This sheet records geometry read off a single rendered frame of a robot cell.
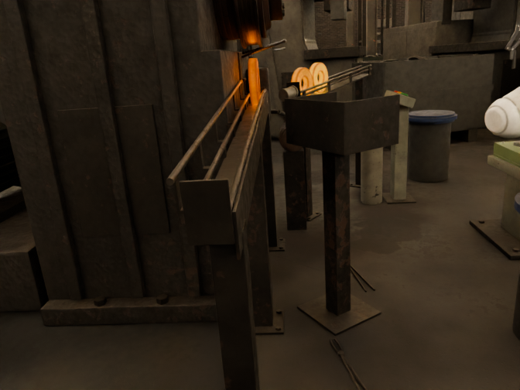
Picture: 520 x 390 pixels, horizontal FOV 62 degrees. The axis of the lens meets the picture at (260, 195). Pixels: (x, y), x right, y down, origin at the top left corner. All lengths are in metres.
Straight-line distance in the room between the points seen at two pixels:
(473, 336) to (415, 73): 2.77
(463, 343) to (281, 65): 3.51
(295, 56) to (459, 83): 1.51
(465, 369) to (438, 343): 0.12
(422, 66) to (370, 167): 1.65
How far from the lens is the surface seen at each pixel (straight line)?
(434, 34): 5.58
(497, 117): 1.87
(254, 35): 1.69
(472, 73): 4.24
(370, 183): 2.52
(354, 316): 1.53
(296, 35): 4.48
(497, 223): 2.35
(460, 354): 1.44
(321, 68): 2.38
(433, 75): 4.03
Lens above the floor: 0.84
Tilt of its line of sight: 17 degrees down
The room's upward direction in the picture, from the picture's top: 4 degrees counter-clockwise
